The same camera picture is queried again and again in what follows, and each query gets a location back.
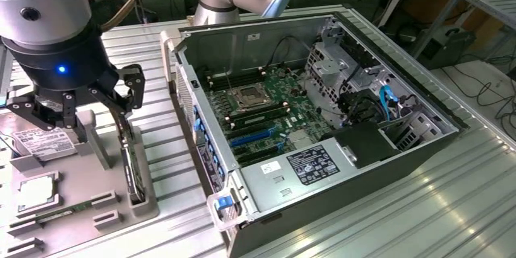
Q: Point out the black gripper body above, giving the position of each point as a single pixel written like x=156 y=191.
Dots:
x=60 y=58

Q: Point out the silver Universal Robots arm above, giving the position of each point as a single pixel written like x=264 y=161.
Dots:
x=44 y=7

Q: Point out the silver hard disk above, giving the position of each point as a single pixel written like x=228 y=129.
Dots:
x=41 y=144

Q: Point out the thin locking lever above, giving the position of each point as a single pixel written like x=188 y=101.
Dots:
x=228 y=79

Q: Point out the grey parts rack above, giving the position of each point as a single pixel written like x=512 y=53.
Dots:
x=84 y=185

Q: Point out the silver CPU chip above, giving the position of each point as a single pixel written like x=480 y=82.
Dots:
x=36 y=193

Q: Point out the CPU socket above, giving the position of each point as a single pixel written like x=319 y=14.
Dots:
x=249 y=96

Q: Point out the green RAM stick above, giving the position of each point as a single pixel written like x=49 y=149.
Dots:
x=60 y=209

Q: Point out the black installed RAM stick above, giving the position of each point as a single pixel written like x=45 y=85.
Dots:
x=260 y=117

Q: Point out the blue expansion slot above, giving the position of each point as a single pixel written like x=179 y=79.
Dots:
x=249 y=137

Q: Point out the green motherboard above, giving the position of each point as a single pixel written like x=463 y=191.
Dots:
x=297 y=110

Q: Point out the blue case latch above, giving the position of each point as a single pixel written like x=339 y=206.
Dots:
x=223 y=203

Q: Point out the metal disk bay cage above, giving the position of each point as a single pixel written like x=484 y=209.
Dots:
x=328 y=82

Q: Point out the grey power supply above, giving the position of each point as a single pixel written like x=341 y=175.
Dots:
x=289 y=179

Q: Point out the black plastic fan shroud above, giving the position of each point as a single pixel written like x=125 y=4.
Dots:
x=363 y=144

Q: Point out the open black PC case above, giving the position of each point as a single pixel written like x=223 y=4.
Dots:
x=363 y=197

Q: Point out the metal slat table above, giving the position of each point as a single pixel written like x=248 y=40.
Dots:
x=488 y=1

